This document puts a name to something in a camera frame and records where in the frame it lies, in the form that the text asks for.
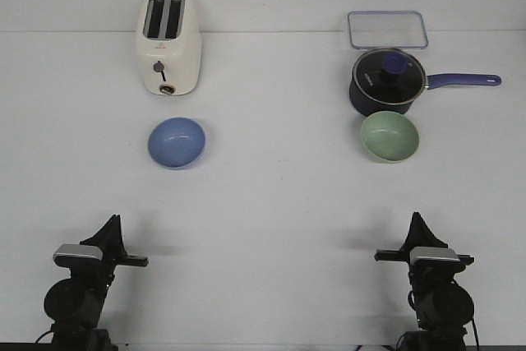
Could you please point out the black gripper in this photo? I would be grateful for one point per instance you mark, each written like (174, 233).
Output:
(103, 273)
(419, 233)

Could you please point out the green bowl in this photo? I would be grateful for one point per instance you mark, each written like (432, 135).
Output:
(389, 136)

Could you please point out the blue bowl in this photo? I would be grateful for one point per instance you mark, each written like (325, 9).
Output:
(176, 142)

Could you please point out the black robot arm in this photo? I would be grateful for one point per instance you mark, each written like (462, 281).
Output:
(443, 308)
(75, 304)

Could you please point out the dark blue saucepan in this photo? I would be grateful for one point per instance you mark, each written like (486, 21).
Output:
(452, 79)

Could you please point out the glass lid with blue knob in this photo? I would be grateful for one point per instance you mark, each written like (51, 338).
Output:
(389, 76)

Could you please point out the white two-slot toaster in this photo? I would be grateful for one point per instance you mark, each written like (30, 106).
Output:
(168, 46)

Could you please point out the clear plastic container lid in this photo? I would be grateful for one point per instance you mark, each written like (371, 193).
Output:
(374, 29)

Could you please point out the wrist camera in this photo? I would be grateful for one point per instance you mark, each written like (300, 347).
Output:
(434, 257)
(71, 255)

